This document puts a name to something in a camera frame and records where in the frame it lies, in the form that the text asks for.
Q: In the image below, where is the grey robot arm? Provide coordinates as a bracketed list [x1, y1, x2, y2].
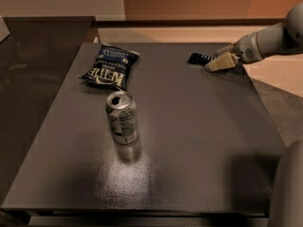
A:
[205, 3, 303, 227]

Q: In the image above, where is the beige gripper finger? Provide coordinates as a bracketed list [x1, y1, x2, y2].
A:
[215, 44, 234, 56]
[205, 52, 240, 72]

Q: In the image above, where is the blue Kettle chips bag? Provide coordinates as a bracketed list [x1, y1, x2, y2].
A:
[80, 44, 140, 91]

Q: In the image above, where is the silver 7up soda can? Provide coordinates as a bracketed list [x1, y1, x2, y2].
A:
[105, 91, 138, 145]

